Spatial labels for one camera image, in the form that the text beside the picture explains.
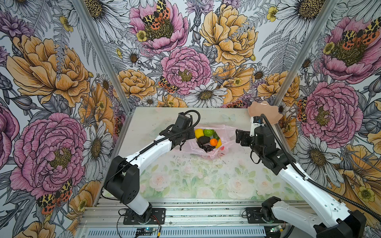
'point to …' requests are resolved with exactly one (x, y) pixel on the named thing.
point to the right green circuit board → (276, 229)
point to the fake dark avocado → (203, 140)
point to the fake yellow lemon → (199, 133)
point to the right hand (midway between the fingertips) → (243, 135)
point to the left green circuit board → (145, 231)
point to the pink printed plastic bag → (227, 134)
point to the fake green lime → (208, 132)
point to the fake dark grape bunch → (207, 148)
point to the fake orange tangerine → (213, 142)
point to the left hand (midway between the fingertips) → (191, 135)
